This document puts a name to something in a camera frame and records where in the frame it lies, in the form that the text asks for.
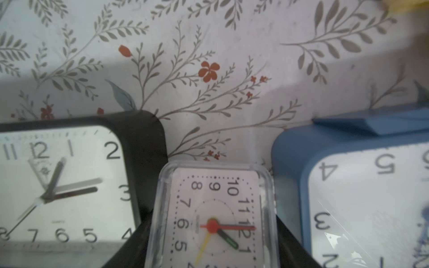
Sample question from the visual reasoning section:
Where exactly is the small clear alarm clock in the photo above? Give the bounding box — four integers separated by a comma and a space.
145, 161, 280, 268

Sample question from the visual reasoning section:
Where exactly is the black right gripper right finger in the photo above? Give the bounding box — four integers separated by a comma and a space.
276, 216, 321, 268

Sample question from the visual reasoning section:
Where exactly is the black square alarm clock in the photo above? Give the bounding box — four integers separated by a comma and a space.
1, 111, 168, 268

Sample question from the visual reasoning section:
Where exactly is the blue square alarm clock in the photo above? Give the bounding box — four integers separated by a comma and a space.
271, 103, 429, 268

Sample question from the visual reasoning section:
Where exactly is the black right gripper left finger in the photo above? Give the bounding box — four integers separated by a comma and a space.
102, 211, 153, 268

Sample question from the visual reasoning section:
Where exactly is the yellow cloth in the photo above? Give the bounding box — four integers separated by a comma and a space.
383, 0, 429, 13

